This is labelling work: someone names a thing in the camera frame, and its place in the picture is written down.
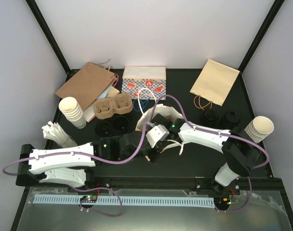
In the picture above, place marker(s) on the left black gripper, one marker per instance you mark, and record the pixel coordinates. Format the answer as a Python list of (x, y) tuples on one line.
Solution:
[(159, 148)]

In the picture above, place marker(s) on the orange paper bag white handles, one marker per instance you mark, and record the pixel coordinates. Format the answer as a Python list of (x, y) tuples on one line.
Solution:
[(161, 112)]

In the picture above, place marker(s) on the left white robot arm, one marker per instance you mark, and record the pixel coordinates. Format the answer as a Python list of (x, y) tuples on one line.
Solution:
[(67, 165)]

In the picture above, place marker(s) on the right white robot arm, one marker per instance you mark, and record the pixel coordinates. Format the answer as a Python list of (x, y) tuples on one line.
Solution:
[(239, 151)]

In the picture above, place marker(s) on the black coffee cup open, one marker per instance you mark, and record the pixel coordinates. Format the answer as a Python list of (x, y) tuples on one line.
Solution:
[(120, 124)]

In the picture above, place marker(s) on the black coffee cup front left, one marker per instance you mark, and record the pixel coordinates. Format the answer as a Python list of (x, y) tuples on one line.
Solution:
[(103, 129)]

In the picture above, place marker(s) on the black cup lid stack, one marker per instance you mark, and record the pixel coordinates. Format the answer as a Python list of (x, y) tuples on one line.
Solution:
[(209, 118)]

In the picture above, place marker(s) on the black lidded cup right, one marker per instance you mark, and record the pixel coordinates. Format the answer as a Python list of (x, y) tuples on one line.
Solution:
[(231, 118)]

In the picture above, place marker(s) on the blue checkered paper bag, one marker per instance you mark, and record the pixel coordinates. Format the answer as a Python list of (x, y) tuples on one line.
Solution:
[(144, 82)]

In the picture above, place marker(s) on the pink white paper bag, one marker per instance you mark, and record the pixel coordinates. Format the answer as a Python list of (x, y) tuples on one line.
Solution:
[(110, 92)]

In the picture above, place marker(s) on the left base circuit board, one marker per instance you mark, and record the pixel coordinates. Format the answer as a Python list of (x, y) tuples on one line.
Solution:
[(88, 199)]

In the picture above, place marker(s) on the base circuit board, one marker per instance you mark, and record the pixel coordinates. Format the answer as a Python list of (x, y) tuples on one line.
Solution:
[(88, 199), (226, 200)]

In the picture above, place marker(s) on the right base circuit board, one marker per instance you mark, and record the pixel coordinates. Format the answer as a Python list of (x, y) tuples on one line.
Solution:
[(226, 200)]

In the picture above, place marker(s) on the right stack paper cups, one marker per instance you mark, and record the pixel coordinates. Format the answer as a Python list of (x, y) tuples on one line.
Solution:
[(259, 128)]

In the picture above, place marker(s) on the stack paper cups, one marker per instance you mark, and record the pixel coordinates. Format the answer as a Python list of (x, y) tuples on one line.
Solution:
[(72, 112), (259, 128)]

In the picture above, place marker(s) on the brown kraft paper bag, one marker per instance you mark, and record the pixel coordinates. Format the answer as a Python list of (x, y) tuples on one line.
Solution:
[(87, 84)]

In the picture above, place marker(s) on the left stack paper cups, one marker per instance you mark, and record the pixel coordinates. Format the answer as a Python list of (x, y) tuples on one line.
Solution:
[(72, 112)]

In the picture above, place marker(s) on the white wrapped straws bundle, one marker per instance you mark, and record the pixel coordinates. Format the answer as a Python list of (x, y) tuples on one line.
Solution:
[(54, 132)]

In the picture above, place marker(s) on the light blue cable duct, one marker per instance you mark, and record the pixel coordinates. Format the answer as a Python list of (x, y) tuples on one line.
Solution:
[(54, 199)]

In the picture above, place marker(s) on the tan paper bag brown handles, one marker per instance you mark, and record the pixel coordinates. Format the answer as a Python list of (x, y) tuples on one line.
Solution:
[(214, 83)]

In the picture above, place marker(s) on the right black frame post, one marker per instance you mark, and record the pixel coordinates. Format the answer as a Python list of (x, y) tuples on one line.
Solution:
[(273, 11)]

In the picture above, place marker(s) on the black frame post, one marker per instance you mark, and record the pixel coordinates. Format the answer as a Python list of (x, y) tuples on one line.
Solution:
[(273, 11), (48, 34)]

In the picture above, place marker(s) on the left black frame post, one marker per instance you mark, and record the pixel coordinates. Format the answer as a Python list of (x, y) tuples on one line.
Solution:
[(48, 34)]

